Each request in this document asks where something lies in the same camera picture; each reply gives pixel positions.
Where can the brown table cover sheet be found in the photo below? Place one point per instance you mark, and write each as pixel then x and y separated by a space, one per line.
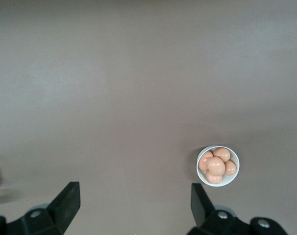
pixel 138 85

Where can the white round bowl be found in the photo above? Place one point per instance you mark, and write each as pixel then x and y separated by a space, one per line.
pixel 227 182

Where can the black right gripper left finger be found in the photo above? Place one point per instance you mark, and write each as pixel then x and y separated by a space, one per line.
pixel 65 203

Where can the brown egg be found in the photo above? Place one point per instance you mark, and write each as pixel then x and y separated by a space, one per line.
pixel 231 168
pixel 214 179
pixel 215 166
pixel 202 162
pixel 222 153

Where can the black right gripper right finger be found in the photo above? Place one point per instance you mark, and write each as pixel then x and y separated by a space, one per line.
pixel 200 205

